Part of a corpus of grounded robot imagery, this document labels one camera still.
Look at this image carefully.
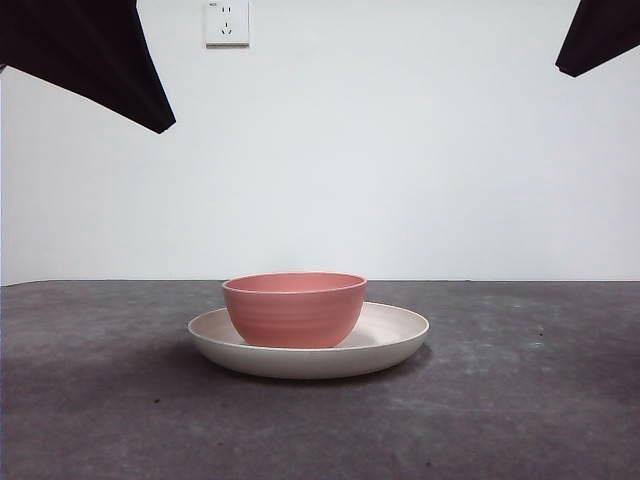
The red ribbed bowl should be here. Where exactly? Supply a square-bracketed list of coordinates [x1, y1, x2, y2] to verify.
[221, 271, 368, 350]

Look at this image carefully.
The white wall socket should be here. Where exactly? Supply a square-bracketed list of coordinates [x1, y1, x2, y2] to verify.
[205, 0, 251, 50]

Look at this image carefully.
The white round plate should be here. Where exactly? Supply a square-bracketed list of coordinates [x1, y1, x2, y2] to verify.
[187, 301, 431, 380]

